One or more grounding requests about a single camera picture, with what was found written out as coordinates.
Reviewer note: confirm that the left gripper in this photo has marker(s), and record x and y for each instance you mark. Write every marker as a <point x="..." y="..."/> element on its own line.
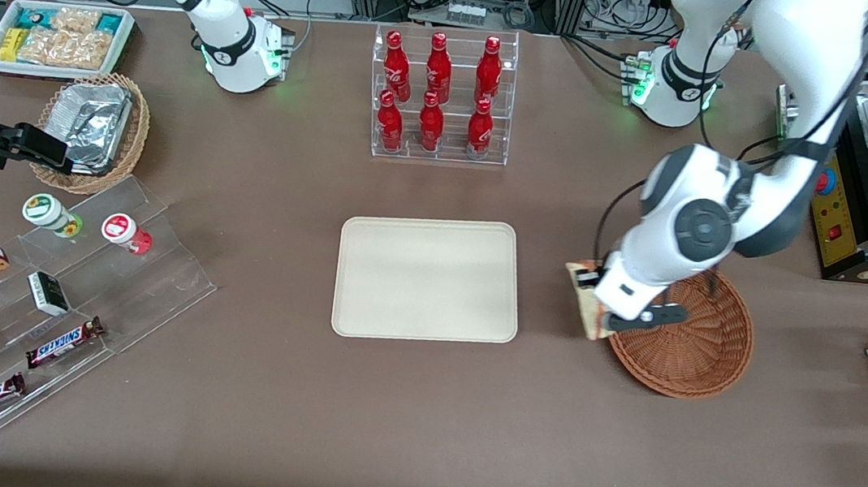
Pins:
<point x="588" y="279"/>

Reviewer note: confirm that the triangle sandwich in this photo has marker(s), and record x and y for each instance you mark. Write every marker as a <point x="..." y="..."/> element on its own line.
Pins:
<point x="588" y="314"/>

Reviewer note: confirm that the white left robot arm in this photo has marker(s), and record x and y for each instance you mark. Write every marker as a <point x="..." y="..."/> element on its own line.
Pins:
<point x="806" y="57"/>

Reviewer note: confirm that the tan wicker basket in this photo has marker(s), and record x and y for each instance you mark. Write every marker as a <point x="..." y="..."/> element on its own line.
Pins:
<point x="137" y="136"/>

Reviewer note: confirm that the brown round wicker basket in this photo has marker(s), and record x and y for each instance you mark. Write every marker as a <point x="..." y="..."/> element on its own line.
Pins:
<point x="699" y="355"/>

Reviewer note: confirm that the beige plastic tray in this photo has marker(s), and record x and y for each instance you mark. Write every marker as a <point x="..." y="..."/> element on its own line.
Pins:
<point x="428" y="280"/>

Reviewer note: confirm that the green lid white cup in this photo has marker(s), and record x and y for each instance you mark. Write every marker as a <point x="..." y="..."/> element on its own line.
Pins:
<point x="45" y="211"/>

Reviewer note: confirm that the yellow snack pack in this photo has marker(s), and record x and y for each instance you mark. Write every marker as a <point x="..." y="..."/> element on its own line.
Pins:
<point x="11" y="44"/>

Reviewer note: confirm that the clear cracker bag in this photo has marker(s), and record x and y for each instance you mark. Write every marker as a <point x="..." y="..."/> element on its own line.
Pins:
<point x="68" y="51"/>
<point x="75" y="20"/>

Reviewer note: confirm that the red lid white cup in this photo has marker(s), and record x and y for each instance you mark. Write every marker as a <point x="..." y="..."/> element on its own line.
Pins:
<point x="121" y="230"/>

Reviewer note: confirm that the teal snack pack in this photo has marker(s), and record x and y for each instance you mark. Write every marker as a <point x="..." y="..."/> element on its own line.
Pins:
<point x="109" y="22"/>
<point x="35" y="18"/>

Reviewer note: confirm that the white rectangular snack bin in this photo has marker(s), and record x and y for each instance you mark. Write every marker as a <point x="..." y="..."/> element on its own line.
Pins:
<point x="126" y="45"/>

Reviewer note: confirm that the small black box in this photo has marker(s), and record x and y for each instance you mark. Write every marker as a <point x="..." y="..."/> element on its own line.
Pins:
<point x="48" y="293"/>

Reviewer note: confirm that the red cola bottle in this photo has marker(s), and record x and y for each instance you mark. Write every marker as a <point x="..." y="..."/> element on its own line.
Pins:
<point x="397" y="68"/>
<point x="438" y="72"/>
<point x="390" y="128"/>
<point x="488" y="74"/>
<point x="431" y="129"/>
<point x="480" y="134"/>

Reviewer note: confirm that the clear acrylic tiered stand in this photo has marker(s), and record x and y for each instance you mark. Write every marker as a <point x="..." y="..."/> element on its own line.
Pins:
<point x="151" y="285"/>

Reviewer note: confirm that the clear acrylic bottle rack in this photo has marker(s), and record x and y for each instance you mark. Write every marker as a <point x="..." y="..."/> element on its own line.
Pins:
<point x="436" y="154"/>

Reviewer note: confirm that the red round knob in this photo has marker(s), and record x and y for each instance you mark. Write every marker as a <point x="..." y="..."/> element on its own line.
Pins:
<point x="825" y="182"/>

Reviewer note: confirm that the white power strip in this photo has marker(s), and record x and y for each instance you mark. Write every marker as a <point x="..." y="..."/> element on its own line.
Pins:
<point x="466" y="13"/>

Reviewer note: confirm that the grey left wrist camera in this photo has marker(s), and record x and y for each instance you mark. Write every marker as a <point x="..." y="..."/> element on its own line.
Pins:
<point x="659" y="314"/>

